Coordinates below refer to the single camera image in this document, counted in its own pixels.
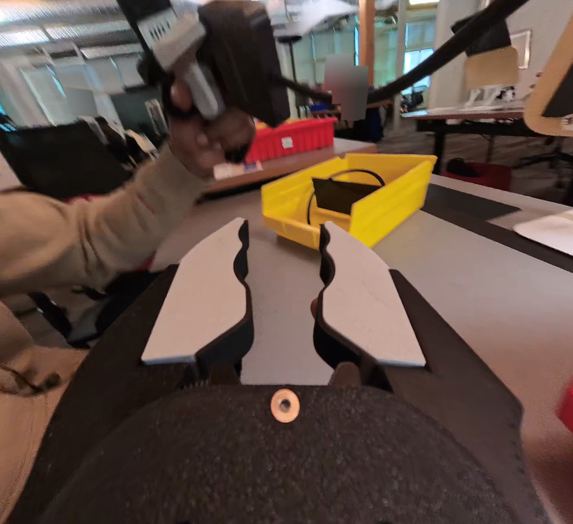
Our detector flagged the red plastic bin white label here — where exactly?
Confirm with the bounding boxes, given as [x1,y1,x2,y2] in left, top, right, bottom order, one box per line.
[245,116,337,164]

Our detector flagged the person's left forearm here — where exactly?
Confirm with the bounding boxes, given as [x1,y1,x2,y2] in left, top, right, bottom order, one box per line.
[0,143,211,296]

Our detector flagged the person's left hand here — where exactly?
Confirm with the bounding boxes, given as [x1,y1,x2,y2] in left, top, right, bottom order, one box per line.
[167,81,257,179]

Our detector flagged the white card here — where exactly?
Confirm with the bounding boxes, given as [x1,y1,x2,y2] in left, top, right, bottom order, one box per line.
[214,161,264,181]

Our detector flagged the wooden desk black legs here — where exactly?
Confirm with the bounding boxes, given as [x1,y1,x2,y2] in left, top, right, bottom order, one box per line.
[401,105,538,175]

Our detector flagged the wood-framed black panel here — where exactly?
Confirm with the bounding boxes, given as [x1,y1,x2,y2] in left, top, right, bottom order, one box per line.
[523,13,573,137]

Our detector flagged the red floor cushion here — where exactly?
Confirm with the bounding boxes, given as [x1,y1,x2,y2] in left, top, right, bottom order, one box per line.
[441,158,512,192]

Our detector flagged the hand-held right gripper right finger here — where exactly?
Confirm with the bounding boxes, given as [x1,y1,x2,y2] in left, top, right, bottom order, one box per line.
[312,221,426,367]

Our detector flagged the light grey flat plate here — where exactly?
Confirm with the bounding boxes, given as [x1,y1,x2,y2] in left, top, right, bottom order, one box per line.
[512,210,573,258]

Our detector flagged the yellow plastic bin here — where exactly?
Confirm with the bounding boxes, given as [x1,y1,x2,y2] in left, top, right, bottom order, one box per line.
[261,153,438,251]

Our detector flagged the wooden pillar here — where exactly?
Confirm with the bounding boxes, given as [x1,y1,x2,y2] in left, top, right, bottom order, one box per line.
[357,0,377,72]

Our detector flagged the black bin divider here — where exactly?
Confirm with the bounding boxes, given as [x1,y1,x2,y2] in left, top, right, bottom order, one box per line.
[312,178,385,215]

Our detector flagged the black office chair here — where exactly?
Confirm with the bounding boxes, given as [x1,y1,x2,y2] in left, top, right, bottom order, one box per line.
[0,121,135,195]
[27,266,164,350]

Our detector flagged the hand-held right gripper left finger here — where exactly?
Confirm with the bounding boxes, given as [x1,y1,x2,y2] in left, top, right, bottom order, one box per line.
[141,218,253,364]

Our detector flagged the person's beige hoodie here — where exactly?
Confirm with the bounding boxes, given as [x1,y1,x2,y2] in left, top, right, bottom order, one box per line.
[0,300,90,524]

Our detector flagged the monitor covered with cardboard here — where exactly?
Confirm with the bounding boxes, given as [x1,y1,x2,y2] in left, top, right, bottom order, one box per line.
[451,17,520,91]

